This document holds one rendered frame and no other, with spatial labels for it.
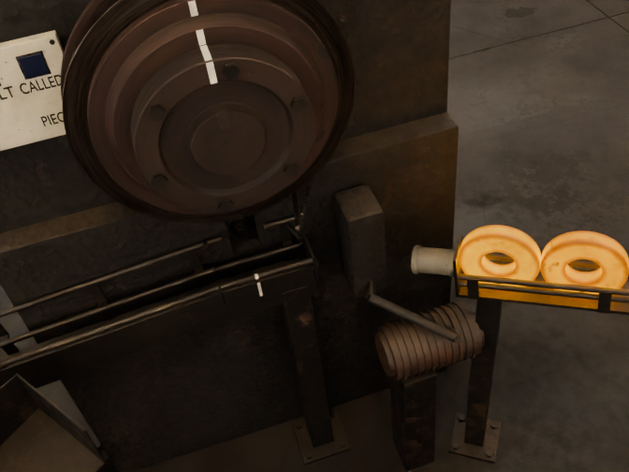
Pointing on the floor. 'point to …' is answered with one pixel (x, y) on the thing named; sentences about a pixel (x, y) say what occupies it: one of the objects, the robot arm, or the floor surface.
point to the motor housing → (422, 374)
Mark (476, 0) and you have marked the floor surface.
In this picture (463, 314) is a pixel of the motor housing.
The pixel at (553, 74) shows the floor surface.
